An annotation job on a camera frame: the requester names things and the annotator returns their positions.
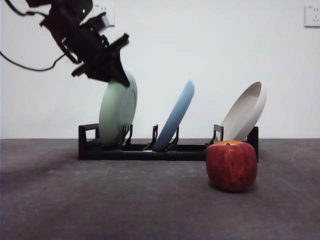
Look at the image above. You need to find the blue plate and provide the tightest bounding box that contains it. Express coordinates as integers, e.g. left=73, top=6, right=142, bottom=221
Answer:
left=152, top=79, right=196, bottom=152

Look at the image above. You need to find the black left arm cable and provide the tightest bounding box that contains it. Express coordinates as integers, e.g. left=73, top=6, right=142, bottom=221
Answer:
left=0, top=49, right=67, bottom=73
left=4, top=0, right=47, bottom=20

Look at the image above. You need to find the cream white plate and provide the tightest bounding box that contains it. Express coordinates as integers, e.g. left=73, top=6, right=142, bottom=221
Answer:
left=220, top=81, right=268, bottom=145

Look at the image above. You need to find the white wall socket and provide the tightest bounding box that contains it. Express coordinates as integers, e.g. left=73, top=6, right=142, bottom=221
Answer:
left=92, top=3, right=116, bottom=27
left=304, top=4, right=320, bottom=28

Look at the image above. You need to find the red apple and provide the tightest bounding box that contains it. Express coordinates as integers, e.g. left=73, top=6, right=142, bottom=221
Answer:
left=205, top=140, right=258, bottom=193

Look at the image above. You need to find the black plate rack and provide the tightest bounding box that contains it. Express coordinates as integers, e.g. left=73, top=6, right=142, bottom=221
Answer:
left=78, top=123, right=260, bottom=163

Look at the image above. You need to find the green plate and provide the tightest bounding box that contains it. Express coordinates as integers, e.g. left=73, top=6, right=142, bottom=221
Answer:
left=98, top=69, right=139, bottom=148

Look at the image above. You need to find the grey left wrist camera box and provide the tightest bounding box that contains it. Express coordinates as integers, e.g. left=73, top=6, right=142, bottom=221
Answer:
left=79, top=11, right=110, bottom=33

